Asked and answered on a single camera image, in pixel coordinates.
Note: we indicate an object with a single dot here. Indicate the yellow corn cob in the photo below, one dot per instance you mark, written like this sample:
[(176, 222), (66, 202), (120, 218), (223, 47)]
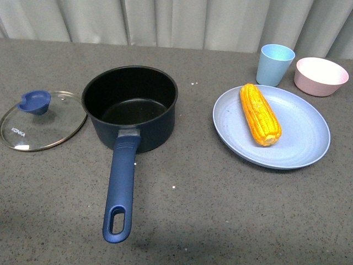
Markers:
[(262, 121)]

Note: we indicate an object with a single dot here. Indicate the glass lid with blue knob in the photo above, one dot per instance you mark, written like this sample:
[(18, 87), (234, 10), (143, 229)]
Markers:
[(42, 120)]

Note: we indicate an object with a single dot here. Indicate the dark blue saucepan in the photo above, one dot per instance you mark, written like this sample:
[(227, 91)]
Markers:
[(132, 109)]

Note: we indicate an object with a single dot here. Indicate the light blue cup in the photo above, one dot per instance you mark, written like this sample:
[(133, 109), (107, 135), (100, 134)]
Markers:
[(274, 61)]

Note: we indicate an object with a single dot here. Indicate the light blue plate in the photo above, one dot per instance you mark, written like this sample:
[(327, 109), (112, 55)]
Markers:
[(305, 134)]

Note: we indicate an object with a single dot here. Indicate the pink bowl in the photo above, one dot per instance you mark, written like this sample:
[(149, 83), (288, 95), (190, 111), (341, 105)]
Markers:
[(319, 77)]

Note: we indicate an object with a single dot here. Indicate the white pleated curtain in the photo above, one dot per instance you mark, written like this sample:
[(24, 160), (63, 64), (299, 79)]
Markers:
[(310, 28)]

